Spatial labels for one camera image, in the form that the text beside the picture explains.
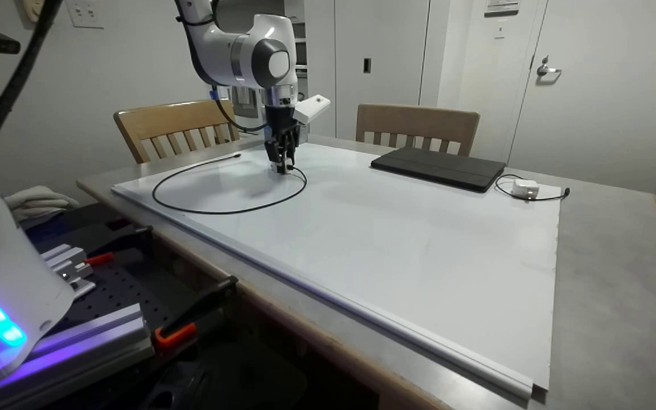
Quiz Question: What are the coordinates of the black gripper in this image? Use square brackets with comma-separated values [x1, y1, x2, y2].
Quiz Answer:
[266, 107, 299, 173]

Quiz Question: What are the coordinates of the black charging cable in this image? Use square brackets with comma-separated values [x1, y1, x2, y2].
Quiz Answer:
[151, 151, 310, 216]

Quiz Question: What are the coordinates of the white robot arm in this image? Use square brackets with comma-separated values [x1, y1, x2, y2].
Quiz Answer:
[175, 0, 299, 173]

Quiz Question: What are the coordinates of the dark wooden chair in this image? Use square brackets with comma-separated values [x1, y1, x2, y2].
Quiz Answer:
[356, 105, 481, 156]

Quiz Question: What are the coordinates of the light wooden chair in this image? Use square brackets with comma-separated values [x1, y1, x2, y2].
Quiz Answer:
[113, 101, 242, 164]

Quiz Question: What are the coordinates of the black laptop sleeve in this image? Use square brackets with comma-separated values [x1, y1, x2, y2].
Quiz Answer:
[372, 149, 505, 194]

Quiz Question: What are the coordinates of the white whiteboard on table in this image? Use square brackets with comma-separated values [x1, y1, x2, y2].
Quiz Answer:
[113, 144, 561, 397]

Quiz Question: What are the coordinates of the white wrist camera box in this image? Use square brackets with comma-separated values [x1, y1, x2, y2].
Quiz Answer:
[293, 94, 330, 124]

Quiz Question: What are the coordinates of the orange handled clamp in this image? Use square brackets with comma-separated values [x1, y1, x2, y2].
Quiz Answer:
[151, 275, 242, 355]

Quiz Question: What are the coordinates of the small white charger with cable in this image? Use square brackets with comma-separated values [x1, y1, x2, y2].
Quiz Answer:
[494, 173, 570, 202]

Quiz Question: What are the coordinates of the silver door handle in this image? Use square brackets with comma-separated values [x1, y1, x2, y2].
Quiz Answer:
[535, 59, 563, 85]

